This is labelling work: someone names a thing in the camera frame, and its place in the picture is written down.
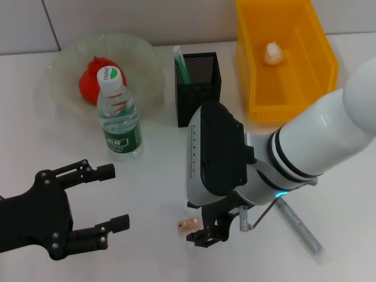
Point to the black mesh pen holder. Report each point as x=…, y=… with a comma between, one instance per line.
x=196, y=91

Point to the green utility knife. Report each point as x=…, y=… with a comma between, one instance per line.
x=183, y=70

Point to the red tomato-shaped toy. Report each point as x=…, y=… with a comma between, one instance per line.
x=88, y=85

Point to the clear green-label water bottle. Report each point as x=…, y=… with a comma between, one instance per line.
x=120, y=117

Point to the yellow plastic bin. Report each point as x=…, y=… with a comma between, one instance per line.
x=293, y=88

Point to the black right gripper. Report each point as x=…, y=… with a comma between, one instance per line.
x=217, y=214

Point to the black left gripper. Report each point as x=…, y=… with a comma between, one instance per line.
x=35, y=217

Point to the green glass fruit plate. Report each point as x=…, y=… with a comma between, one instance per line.
x=141, y=82

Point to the white paper ball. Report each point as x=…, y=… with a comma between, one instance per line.
x=273, y=54

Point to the grey marker pen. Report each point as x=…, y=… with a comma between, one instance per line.
x=299, y=226

